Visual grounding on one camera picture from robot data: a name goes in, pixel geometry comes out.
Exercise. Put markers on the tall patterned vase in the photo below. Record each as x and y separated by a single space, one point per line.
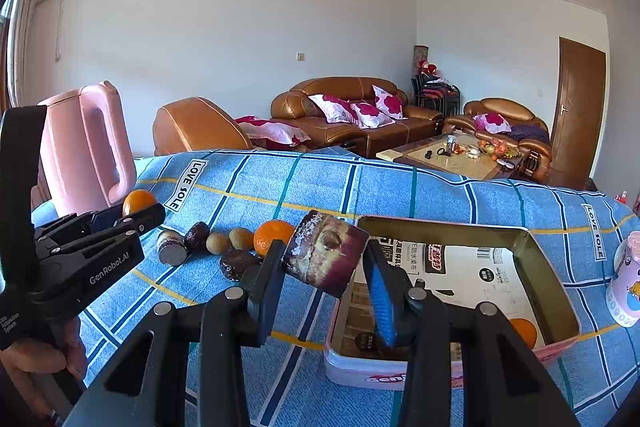
421 57

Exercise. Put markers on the person's left hand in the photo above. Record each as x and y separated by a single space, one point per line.
30 367

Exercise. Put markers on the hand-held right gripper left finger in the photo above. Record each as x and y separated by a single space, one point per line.
270 287

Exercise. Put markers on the dark red date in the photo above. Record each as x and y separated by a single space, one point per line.
237 266
197 236

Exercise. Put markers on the pink cartoon cup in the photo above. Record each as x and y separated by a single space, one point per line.
625 292

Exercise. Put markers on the brown leather armchair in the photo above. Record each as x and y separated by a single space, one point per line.
500 107

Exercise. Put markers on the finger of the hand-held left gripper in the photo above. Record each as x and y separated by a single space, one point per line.
102 218
145 217

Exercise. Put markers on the red plush toy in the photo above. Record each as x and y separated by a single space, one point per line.
431 69

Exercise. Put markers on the brown leather chaise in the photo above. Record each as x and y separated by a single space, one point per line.
195 127

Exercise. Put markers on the wooden coffee table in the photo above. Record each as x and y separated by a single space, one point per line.
450 164

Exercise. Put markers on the patterned curtain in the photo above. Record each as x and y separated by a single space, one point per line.
25 32

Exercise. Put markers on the brown leather sofa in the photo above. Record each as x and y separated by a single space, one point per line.
340 89

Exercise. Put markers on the orange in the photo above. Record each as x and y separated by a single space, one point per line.
267 237
136 201
525 334

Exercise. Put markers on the pink printed cardboard box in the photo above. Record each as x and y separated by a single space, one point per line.
350 367

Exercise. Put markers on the brown wooden door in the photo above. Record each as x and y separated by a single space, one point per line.
577 107

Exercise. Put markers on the purple cloth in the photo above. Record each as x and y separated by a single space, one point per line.
532 134

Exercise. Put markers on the white pink flowered pillow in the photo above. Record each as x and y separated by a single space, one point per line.
390 102
272 132
372 114
492 123
332 108

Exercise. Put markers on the stack of dark chairs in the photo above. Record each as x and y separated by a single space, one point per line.
435 97

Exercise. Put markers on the pink electric kettle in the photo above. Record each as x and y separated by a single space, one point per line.
75 142

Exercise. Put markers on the plate of mixed fruit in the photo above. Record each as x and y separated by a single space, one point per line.
495 149

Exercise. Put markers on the blue checkered blanket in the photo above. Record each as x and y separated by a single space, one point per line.
300 187

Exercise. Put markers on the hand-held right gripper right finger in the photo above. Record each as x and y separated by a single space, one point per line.
382 307

